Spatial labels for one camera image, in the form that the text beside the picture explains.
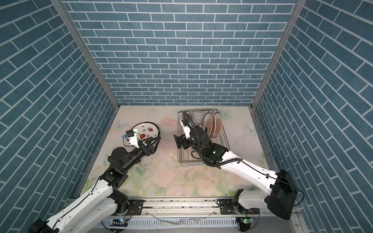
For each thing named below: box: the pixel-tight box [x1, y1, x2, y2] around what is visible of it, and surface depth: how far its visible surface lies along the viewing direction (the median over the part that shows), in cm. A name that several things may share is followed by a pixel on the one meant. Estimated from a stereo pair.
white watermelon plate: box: [130, 121, 160, 142], surface depth 107 cm
